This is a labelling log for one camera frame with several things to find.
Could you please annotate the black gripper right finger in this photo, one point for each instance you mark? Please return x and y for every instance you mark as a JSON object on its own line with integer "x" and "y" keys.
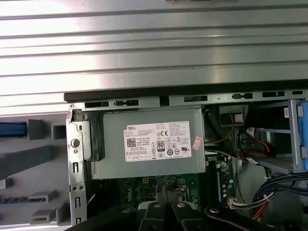
{"x": 185, "y": 216}

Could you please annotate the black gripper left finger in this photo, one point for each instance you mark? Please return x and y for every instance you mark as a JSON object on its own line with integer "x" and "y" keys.
{"x": 151, "y": 219}

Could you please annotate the hard disk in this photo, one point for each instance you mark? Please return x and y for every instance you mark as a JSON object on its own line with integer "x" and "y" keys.
{"x": 12, "y": 130}

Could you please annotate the green motherboard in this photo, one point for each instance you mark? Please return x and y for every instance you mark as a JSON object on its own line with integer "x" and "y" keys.
{"x": 115, "y": 192}

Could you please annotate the grey power supply unit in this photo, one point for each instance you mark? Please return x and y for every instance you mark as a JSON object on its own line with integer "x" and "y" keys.
{"x": 113, "y": 144}

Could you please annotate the grey parts rack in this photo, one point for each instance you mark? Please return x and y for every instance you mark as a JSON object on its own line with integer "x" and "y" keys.
{"x": 55, "y": 168}

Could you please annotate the black open PC case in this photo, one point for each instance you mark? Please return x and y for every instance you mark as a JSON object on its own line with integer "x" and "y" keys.
{"x": 108, "y": 94}

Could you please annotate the grey metal drive cage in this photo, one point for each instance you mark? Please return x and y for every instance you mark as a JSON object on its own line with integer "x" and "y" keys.
{"x": 294, "y": 134}

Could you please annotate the RAM stick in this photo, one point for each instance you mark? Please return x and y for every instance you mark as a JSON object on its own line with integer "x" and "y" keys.
{"x": 14, "y": 199}

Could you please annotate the blue plastic drive latch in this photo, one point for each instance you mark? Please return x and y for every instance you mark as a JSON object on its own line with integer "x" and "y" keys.
{"x": 303, "y": 134}

